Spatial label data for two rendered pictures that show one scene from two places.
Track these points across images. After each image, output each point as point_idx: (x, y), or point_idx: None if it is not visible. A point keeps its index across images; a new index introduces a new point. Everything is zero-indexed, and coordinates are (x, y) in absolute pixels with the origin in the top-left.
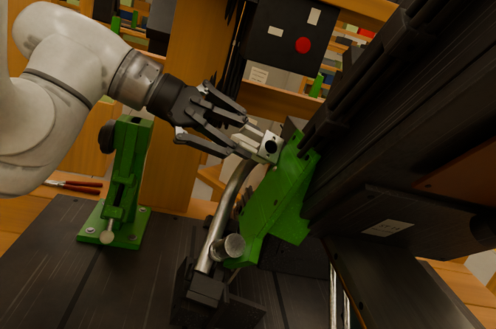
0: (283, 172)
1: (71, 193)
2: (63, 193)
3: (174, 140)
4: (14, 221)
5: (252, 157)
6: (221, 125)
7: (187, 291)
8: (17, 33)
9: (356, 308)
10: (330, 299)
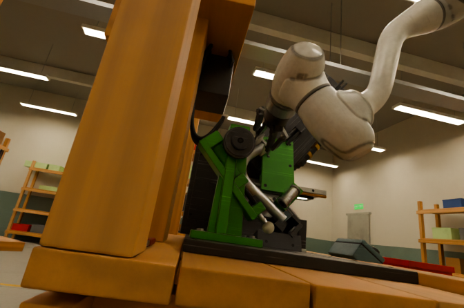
0: (278, 155)
1: (159, 247)
2: (162, 248)
3: (286, 137)
4: (251, 263)
5: (264, 151)
6: None
7: (300, 223)
8: (324, 60)
9: (311, 193)
10: (290, 207)
